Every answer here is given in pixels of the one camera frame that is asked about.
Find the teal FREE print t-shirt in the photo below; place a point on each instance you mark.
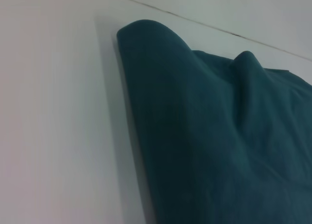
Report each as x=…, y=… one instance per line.
x=219, y=136

